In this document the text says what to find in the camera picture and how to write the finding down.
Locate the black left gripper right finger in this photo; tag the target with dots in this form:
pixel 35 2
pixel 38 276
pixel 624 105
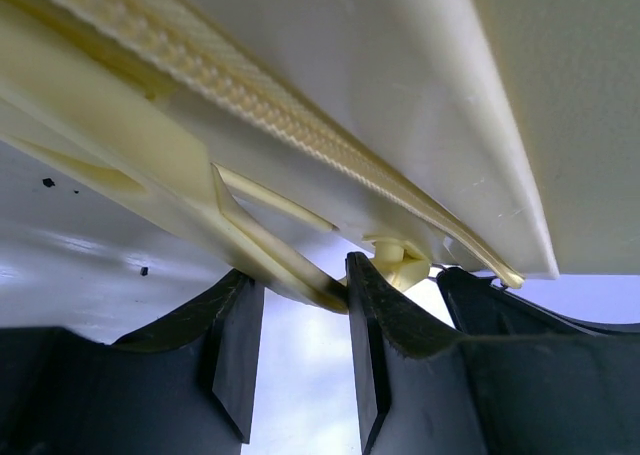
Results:
pixel 424 387

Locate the pale yellow hard-shell suitcase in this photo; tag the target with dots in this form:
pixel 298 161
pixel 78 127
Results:
pixel 490 134

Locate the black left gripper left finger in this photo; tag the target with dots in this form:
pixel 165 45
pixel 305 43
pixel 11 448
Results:
pixel 183 384

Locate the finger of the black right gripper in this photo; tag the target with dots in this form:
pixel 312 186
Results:
pixel 478 307

